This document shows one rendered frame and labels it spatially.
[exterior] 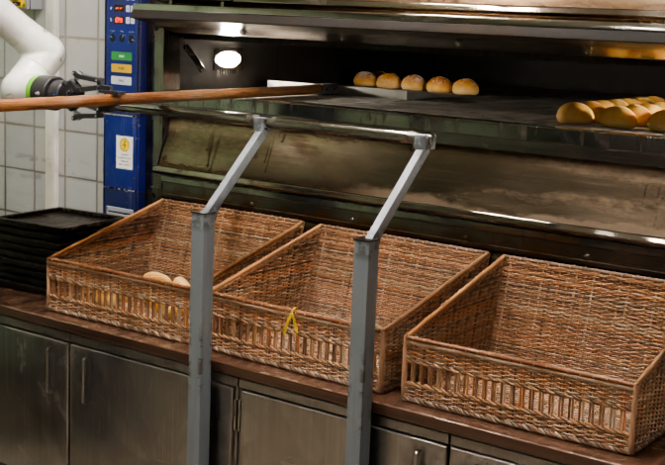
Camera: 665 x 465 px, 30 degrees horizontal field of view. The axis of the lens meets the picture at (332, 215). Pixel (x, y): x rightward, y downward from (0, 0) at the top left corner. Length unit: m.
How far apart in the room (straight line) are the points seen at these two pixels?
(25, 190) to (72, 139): 0.31
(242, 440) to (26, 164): 1.63
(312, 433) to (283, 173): 0.91
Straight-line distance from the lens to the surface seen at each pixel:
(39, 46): 3.51
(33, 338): 3.59
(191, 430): 3.13
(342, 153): 3.47
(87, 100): 3.18
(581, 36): 2.92
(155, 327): 3.30
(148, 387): 3.29
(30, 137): 4.35
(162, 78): 3.88
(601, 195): 3.08
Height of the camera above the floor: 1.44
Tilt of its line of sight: 9 degrees down
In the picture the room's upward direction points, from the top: 2 degrees clockwise
